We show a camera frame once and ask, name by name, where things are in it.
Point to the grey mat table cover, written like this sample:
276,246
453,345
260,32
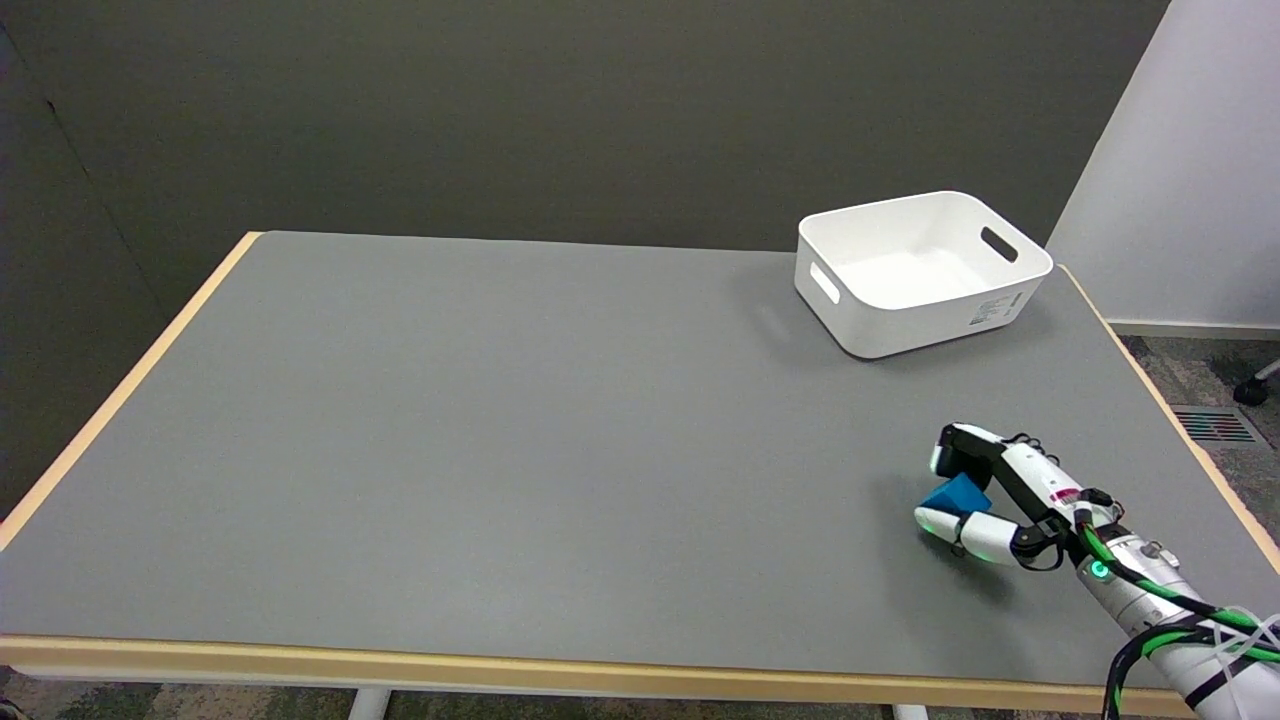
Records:
600,450

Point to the black chair caster wheel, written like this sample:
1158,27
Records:
1252,390

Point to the white plastic storage bin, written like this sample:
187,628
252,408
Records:
915,272

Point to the white table leg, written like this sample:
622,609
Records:
908,712
368,704

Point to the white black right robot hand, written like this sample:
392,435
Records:
1010,500

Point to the metal floor vent grille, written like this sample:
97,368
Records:
1214,426

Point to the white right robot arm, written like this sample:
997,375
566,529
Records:
1180,625

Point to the blue wooden cube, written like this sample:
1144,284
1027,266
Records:
956,496

